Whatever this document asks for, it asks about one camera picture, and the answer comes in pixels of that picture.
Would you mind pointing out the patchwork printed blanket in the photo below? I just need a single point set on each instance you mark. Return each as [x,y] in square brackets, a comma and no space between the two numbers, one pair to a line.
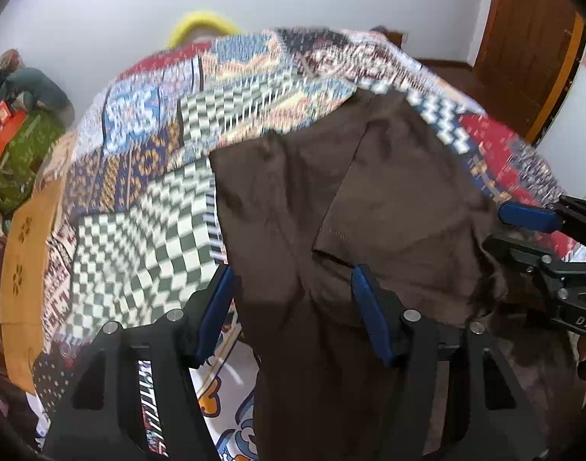
[144,168]

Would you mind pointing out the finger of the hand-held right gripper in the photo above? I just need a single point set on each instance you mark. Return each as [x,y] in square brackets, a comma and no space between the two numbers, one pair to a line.
[528,217]
[514,246]

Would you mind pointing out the brown shirt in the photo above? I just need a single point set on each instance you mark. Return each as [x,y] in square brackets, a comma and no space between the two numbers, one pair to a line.
[398,192]

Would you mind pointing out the dark cloth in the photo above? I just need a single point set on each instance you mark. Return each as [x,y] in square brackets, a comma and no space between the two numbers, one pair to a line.
[386,33]

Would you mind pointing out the brown cardboard box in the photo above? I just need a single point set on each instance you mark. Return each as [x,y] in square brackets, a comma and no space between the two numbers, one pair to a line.
[26,269]

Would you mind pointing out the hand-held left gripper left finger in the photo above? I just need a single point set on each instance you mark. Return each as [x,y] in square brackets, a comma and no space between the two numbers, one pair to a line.
[220,307]

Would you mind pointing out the green cloth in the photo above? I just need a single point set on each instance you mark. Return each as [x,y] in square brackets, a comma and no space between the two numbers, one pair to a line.
[22,158]

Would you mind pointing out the grey cloth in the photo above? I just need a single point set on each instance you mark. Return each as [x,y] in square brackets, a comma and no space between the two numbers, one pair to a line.
[38,89]

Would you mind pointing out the orange box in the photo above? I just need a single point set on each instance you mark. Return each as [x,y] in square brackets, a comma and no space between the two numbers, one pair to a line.
[7,127]

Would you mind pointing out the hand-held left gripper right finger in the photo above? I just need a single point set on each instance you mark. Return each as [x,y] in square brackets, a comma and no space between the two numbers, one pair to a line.
[366,300]

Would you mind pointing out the brown wooden door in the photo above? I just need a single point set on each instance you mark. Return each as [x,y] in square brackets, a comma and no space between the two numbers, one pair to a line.
[528,43]

